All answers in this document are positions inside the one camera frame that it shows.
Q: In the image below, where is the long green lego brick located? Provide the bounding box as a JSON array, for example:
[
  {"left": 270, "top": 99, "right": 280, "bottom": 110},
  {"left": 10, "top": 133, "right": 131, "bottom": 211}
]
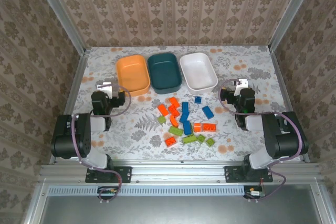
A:
[
  {"left": 182, "top": 134, "right": 197, "bottom": 145},
  {"left": 169, "top": 125, "right": 184, "bottom": 136}
]

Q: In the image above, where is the floral patterned table cover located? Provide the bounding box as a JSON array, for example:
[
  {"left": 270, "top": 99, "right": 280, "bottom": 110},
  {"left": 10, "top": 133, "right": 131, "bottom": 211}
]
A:
[{"left": 73, "top": 46, "right": 301, "bottom": 162}]

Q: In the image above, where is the orange plastic container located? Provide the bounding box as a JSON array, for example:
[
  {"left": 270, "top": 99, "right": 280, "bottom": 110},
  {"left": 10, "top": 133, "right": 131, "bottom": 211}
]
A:
[{"left": 115, "top": 54, "right": 151, "bottom": 98}]

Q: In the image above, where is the white plastic container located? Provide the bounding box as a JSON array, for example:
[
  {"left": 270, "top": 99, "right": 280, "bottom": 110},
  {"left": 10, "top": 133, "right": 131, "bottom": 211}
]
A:
[{"left": 179, "top": 52, "right": 218, "bottom": 95}]

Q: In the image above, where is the teal plastic container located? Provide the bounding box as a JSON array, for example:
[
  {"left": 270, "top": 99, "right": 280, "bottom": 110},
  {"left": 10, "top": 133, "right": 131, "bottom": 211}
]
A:
[{"left": 146, "top": 52, "right": 183, "bottom": 95}]

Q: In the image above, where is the small electrical connector plug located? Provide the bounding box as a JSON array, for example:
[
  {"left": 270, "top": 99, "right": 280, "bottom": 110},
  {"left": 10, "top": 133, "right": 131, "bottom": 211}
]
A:
[
  {"left": 243, "top": 186, "right": 264, "bottom": 200},
  {"left": 97, "top": 186, "right": 122, "bottom": 200}
]

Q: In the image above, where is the grey metal panel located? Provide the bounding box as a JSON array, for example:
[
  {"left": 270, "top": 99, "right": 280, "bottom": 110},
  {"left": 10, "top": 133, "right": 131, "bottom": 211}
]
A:
[{"left": 39, "top": 184, "right": 325, "bottom": 224}]

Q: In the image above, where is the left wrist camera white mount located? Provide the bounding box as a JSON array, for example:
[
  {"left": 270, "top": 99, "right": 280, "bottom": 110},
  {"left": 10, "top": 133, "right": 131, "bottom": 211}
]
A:
[{"left": 96, "top": 82, "right": 114, "bottom": 98}]

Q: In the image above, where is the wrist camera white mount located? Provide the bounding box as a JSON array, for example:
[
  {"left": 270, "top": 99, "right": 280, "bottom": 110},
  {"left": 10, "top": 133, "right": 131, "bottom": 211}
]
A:
[
  {"left": 234, "top": 78, "right": 249, "bottom": 96},
  {"left": 96, "top": 82, "right": 114, "bottom": 98}
]

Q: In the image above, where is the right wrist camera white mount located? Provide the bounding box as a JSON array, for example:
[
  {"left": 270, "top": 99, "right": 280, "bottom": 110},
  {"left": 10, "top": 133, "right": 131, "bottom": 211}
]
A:
[{"left": 234, "top": 78, "right": 249, "bottom": 96}]

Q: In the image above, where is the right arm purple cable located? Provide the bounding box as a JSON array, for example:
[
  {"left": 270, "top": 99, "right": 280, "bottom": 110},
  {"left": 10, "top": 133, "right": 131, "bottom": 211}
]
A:
[{"left": 219, "top": 78, "right": 303, "bottom": 202}]

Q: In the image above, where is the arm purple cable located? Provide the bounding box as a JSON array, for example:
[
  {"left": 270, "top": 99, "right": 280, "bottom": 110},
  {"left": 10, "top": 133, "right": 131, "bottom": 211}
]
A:
[
  {"left": 219, "top": 78, "right": 303, "bottom": 202},
  {"left": 70, "top": 84, "right": 132, "bottom": 204}
]

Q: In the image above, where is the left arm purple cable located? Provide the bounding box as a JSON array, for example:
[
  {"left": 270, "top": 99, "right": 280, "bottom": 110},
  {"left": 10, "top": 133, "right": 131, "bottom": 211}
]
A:
[{"left": 70, "top": 84, "right": 132, "bottom": 204}]

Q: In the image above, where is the aluminum frame post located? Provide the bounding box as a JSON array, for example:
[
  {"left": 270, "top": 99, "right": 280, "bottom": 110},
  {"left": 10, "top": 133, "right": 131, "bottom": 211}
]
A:
[
  {"left": 268, "top": 0, "right": 320, "bottom": 51},
  {"left": 30, "top": 0, "right": 87, "bottom": 56}
]

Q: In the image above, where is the aluminum base mounting rail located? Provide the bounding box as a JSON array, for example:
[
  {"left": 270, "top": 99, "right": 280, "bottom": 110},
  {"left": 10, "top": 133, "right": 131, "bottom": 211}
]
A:
[{"left": 39, "top": 159, "right": 324, "bottom": 184}]

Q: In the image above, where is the grey slotted cable duct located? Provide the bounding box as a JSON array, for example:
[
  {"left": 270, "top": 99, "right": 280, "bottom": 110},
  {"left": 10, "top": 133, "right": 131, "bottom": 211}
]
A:
[{"left": 48, "top": 185, "right": 247, "bottom": 197}]

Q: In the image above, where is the aluminum lower frame bar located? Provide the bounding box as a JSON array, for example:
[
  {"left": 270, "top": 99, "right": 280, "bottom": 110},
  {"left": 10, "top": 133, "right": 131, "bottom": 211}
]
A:
[
  {"left": 311, "top": 182, "right": 336, "bottom": 224},
  {"left": 22, "top": 179, "right": 49, "bottom": 224}
]

